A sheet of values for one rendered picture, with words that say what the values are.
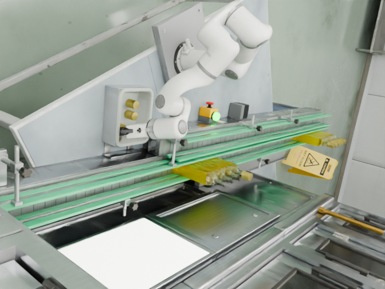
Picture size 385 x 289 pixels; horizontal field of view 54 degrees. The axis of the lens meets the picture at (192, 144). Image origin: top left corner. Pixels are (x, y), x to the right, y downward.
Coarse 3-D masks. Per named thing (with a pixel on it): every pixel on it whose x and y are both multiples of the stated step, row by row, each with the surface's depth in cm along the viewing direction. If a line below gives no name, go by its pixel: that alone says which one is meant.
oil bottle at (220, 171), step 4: (200, 164) 163; (204, 164) 163; (208, 164) 164; (208, 168) 160; (212, 168) 159; (216, 168) 160; (220, 168) 161; (216, 172) 157; (220, 172) 158; (224, 172) 159; (220, 176) 158
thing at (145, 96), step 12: (120, 96) 137; (132, 96) 151; (144, 96) 152; (120, 108) 139; (132, 108) 153; (144, 108) 153; (120, 120) 150; (132, 120) 155; (144, 120) 153; (120, 144) 143; (132, 144) 148
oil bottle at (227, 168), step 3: (207, 159) 170; (210, 159) 171; (207, 162) 167; (210, 162) 167; (213, 162) 167; (216, 162) 168; (219, 162) 168; (216, 165) 164; (219, 165) 164; (222, 165) 165; (225, 165) 165; (228, 165) 166; (222, 168) 162; (225, 168) 162; (228, 168) 163; (231, 168) 164; (225, 171) 162; (228, 171) 162; (228, 174) 162
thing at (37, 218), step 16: (288, 144) 248; (240, 160) 198; (176, 176) 163; (112, 192) 138; (128, 192) 139; (144, 192) 142; (48, 208) 119; (64, 208) 121; (80, 208) 122; (96, 208) 125; (32, 224) 109
